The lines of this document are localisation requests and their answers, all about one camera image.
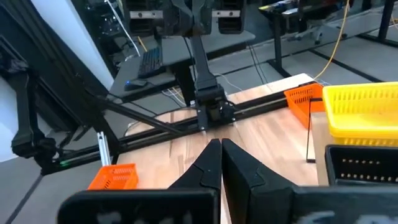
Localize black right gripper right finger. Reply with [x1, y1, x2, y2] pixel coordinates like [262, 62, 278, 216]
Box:
[221, 138, 297, 224]

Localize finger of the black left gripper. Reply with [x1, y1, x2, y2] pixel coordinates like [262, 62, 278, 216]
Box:
[128, 18, 163, 37]
[217, 17, 245, 35]

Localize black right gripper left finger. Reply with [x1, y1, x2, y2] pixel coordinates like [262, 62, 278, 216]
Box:
[169, 138, 223, 191]

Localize black plastic basket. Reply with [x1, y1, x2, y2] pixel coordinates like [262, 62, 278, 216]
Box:
[324, 144, 398, 187]
[57, 185, 398, 224]

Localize wooden shelf with black legs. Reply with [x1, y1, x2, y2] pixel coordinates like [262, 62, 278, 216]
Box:
[305, 97, 398, 188]

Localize grey desk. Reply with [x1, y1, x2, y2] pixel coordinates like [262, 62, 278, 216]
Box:
[108, 29, 257, 106]

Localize black keyboard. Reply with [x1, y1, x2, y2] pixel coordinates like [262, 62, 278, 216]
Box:
[137, 46, 164, 80]

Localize black computer equipment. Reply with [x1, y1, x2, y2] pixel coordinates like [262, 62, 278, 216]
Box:
[83, 0, 126, 42]

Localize black desk with legs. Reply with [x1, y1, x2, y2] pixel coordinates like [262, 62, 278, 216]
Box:
[257, 0, 353, 79]

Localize grey office chair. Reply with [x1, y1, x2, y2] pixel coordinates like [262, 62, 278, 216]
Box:
[287, 16, 349, 45]

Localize yellow plastic basket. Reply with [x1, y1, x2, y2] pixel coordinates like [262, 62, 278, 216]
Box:
[322, 81, 398, 147]

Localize thin white hanging cable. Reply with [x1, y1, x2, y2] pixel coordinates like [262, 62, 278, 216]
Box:
[104, 0, 142, 58]

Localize white floor cable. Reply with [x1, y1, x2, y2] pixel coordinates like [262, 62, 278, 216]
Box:
[213, 72, 244, 93]

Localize silver aluminium bracket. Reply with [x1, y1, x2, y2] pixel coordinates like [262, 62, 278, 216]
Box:
[96, 131, 113, 167]

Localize yellow cable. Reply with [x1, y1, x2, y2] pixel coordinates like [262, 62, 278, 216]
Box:
[313, 0, 398, 81]

